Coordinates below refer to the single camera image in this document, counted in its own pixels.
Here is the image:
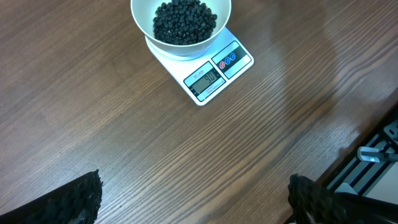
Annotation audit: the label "white digital kitchen scale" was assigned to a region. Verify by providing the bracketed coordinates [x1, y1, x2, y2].
[146, 28, 254, 106]

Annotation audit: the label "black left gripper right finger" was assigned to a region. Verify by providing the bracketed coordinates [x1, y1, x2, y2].
[288, 174, 397, 224]

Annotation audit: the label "white bowl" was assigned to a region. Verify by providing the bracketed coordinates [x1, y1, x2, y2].
[131, 0, 232, 57]

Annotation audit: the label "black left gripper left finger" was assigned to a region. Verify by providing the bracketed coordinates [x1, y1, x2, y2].
[1, 170, 103, 224]

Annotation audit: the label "black beans in bowl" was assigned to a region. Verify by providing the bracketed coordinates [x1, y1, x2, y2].
[153, 0, 218, 45]

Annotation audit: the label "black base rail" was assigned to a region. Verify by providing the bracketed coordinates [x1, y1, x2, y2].
[320, 107, 397, 196]

